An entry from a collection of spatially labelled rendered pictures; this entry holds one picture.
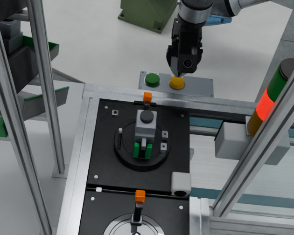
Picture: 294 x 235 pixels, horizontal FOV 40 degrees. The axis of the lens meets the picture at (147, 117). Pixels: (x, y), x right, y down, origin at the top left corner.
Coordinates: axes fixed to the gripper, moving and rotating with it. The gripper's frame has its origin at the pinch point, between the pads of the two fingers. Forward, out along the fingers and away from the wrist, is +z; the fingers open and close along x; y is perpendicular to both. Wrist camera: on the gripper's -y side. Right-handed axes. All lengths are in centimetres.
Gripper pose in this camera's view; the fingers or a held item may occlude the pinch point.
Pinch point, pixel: (178, 75)
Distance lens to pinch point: 112.3
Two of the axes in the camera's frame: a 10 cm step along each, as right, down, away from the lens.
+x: -9.9, -1.1, -0.5
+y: 0.6, -8.2, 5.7
